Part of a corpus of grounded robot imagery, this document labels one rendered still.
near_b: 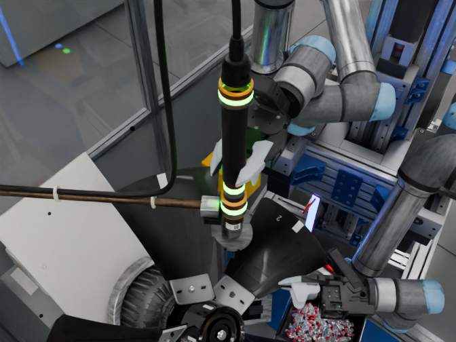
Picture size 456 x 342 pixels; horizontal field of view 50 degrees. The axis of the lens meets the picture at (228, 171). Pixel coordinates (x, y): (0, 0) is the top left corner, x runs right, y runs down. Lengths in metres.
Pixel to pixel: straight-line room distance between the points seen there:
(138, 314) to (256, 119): 0.57
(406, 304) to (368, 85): 0.49
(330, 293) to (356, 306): 0.06
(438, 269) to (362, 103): 1.80
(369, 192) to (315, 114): 0.84
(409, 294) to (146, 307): 0.58
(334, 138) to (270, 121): 0.99
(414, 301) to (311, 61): 0.59
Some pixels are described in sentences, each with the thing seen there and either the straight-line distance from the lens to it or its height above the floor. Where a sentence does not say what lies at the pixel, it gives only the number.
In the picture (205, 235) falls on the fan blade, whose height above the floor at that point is 1.35.
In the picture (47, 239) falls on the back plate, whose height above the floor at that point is 1.29.
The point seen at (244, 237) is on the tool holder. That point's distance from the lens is 0.88.
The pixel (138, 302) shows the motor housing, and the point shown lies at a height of 1.16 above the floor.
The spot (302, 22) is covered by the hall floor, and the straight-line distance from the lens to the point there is 3.91.
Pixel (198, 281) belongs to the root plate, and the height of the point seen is 1.27.
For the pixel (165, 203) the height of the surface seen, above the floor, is 1.55.
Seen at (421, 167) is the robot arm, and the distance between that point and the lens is 1.10.
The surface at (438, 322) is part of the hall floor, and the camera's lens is 2.57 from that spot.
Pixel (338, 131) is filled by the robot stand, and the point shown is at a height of 0.95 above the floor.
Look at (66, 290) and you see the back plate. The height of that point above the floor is 1.19.
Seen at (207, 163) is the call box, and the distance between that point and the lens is 1.48.
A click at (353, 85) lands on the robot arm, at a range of 1.00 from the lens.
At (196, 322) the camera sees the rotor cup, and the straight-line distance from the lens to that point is 1.04.
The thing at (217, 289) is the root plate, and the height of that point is 1.18.
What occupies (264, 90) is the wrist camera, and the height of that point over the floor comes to 1.74.
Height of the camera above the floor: 2.22
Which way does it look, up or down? 52 degrees down
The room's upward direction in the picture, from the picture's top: straight up
